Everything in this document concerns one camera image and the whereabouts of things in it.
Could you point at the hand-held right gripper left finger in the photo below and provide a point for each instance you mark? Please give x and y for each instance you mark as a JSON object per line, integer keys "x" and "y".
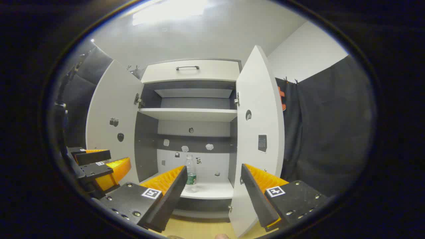
{"x": 172, "y": 199}

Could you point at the white cabinet door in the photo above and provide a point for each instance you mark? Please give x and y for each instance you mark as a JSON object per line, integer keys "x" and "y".
{"x": 255, "y": 99}
{"x": 109, "y": 99}

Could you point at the white cabinet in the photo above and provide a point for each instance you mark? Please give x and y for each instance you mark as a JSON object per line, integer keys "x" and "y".
{"x": 192, "y": 127}

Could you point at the black backdrop cloth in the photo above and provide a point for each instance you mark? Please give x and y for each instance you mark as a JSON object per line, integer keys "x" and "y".
{"x": 79, "y": 93}
{"x": 332, "y": 132}

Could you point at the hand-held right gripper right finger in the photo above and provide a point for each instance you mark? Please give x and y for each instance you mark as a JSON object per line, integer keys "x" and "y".
{"x": 257, "y": 199}

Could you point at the white cabinet shelf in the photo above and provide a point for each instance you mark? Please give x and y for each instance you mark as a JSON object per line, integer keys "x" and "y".
{"x": 189, "y": 114}

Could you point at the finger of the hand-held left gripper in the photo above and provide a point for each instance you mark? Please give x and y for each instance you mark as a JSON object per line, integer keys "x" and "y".
{"x": 94, "y": 157}
{"x": 96, "y": 169}

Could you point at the clear plastic bottle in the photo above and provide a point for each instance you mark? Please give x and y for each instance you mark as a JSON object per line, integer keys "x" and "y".
{"x": 190, "y": 172}

